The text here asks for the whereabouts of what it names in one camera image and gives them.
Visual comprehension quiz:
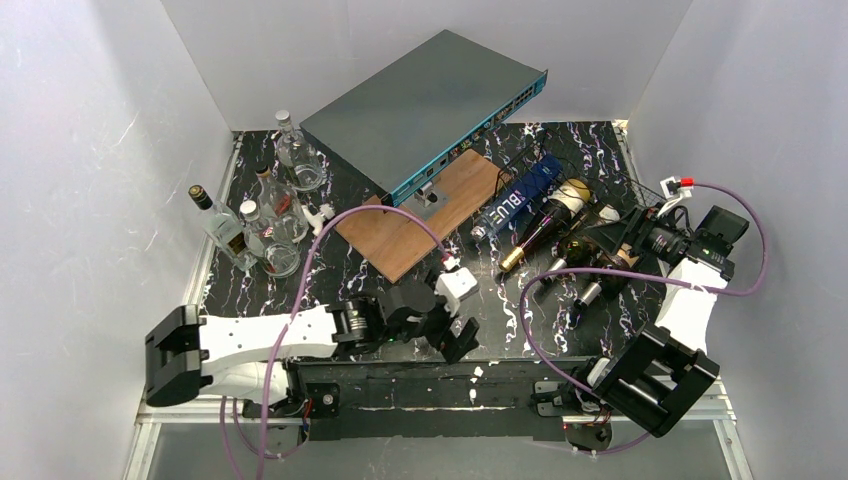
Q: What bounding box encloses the gold capped wine bottle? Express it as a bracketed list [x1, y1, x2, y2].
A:
[499, 178, 591, 272]

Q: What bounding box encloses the clear silver capped bottle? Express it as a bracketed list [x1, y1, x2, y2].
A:
[239, 200, 300, 278]

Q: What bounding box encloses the clear bottle black gold label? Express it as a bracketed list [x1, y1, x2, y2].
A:
[256, 165, 309, 243]

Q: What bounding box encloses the clear gold label liquor bottle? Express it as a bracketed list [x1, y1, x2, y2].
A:
[188, 185, 256, 272]

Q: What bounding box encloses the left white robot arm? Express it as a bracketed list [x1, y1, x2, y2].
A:
[144, 271, 479, 408]

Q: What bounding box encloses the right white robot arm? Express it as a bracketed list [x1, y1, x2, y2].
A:
[585, 206, 749, 437]

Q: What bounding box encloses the dark bottle brown label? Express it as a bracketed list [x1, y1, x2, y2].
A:
[574, 245, 640, 312]

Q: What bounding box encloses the silver capped dark wine bottle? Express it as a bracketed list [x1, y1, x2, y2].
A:
[547, 233, 602, 272]

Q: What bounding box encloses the blue square bottle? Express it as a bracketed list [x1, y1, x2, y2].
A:
[470, 154, 563, 242]

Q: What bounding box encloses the clear round glass bottle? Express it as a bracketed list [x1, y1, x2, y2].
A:
[275, 110, 326, 192]

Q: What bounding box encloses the wooden board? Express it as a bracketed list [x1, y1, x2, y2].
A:
[335, 150, 501, 283]

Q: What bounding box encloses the white plastic faucet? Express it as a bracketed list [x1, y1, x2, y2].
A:
[301, 204, 335, 236]

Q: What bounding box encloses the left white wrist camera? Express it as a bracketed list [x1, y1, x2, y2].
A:
[434, 267, 479, 316]

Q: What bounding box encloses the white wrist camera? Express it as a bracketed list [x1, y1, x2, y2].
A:
[657, 176, 695, 217]
[434, 267, 479, 316]

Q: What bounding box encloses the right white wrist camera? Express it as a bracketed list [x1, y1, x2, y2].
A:
[657, 176, 695, 217]

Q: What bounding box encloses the black wire wine rack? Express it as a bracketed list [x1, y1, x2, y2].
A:
[492, 122, 665, 214]

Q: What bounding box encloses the metal switch stand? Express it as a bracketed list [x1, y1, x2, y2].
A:
[403, 184, 449, 221]

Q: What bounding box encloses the teal network switch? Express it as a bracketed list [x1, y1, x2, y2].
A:
[300, 30, 548, 207]

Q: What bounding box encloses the aluminium frame rail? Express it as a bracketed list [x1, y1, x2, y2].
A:
[122, 132, 266, 480]

